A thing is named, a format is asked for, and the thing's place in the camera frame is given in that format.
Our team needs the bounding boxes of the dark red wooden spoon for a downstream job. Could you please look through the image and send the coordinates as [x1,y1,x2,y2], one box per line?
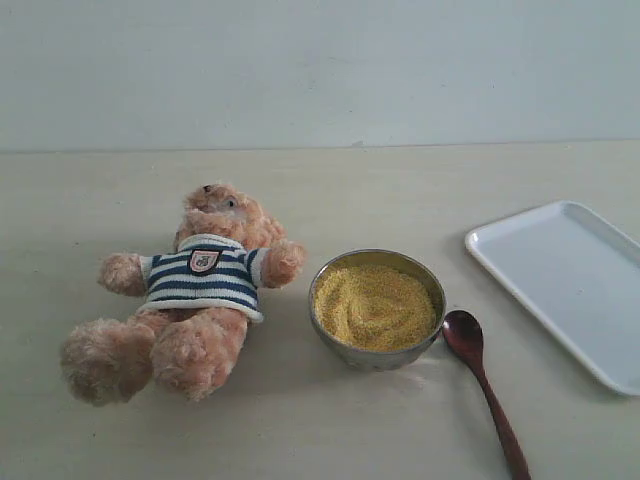
[442,310,531,480]

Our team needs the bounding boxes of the metal bowl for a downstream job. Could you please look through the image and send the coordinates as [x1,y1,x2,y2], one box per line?
[309,249,446,371]

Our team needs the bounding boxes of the white rectangular plastic tray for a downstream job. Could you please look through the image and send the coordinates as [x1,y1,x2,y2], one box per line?
[465,201,639,396]

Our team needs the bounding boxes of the yellow millet grains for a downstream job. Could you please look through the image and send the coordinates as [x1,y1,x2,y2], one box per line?
[314,264,436,352]

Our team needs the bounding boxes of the beige teddy bear striped shirt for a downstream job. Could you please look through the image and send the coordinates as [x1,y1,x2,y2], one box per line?
[60,184,305,406]

